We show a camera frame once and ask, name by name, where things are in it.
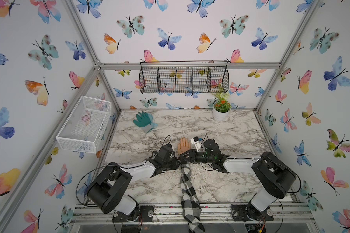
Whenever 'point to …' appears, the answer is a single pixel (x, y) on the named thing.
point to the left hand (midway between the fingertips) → (181, 162)
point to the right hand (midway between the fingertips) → (181, 156)
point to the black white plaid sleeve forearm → (190, 206)
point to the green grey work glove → (143, 120)
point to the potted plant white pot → (221, 116)
